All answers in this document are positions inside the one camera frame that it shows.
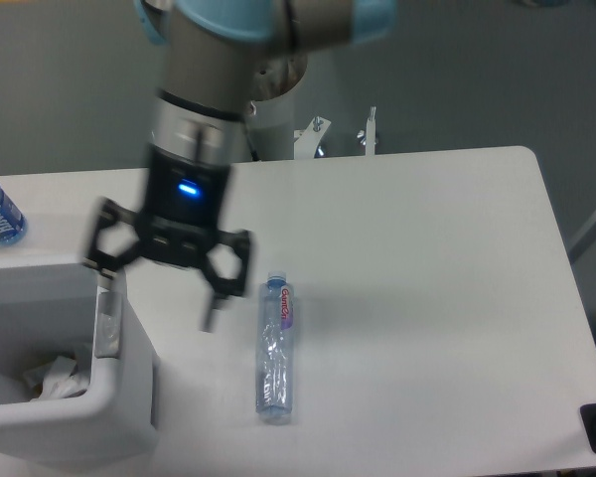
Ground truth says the white trash can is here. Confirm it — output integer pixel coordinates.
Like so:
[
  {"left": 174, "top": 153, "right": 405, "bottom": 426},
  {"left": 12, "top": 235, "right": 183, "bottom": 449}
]
[{"left": 0, "top": 256, "right": 159, "bottom": 465}]

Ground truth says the crushed clear plastic bottle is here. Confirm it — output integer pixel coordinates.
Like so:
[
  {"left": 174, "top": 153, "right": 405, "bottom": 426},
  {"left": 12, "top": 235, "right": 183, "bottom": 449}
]
[{"left": 255, "top": 271, "right": 296, "bottom": 424}]

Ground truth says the white pedestal base frame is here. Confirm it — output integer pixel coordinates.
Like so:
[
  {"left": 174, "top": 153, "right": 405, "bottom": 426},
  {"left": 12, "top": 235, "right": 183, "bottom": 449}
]
[{"left": 293, "top": 105, "right": 379, "bottom": 160}]

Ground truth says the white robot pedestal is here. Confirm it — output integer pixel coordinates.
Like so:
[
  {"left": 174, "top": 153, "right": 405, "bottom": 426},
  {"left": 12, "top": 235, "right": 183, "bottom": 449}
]
[{"left": 245, "top": 54, "right": 308, "bottom": 162}]

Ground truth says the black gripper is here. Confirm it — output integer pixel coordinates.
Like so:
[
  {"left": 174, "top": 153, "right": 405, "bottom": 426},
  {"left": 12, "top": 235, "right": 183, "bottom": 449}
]
[{"left": 81, "top": 146, "right": 253, "bottom": 332}]

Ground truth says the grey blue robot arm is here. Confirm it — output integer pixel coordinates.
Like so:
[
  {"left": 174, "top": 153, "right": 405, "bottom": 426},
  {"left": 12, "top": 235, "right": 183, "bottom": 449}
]
[{"left": 82, "top": 1, "right": 397, "bottom": 332}]

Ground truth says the black cable on pedestal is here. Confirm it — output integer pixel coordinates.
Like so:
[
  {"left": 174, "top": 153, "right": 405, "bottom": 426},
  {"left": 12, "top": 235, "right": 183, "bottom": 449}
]
[{"left": 243, "top": 128, "right": 260, "bottom": 162}]

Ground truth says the white green wrapper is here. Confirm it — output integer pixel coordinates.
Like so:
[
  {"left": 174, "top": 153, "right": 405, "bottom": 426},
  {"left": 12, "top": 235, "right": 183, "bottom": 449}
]
[{"left": 34, "top": 346, "right": 92, "bottom": 400}]

